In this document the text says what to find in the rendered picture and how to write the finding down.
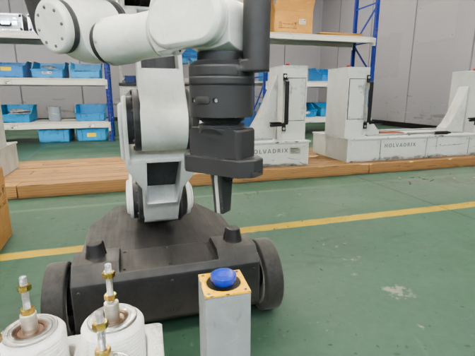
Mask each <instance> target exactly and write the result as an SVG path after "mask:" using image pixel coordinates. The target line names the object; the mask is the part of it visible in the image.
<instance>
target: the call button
mask: <svg viewBox="0 0 475 356"><path fill-rule="evenodd" d="M235 280H236V272H235V271H234V270H232V269H230V268H218V269H216V270H214V271H212V272H211V281H212V282H213V284H214V285H216V286H218V287H228V286H231V285H232V284H233V283H234V282H235Z"/></svg>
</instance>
